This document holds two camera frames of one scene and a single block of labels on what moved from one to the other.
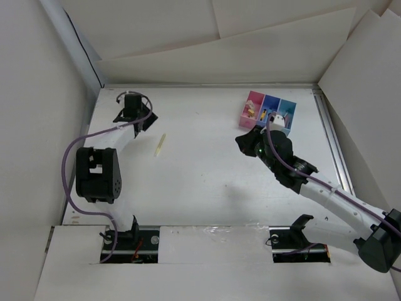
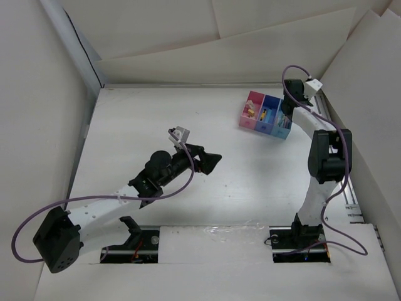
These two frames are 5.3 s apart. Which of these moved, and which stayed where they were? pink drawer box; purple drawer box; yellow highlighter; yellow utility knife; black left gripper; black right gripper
Moved: black left gripper; yellow highlighter; black right gripper
Stayed: purple drawer box; pink drawer box; yellow utility knife
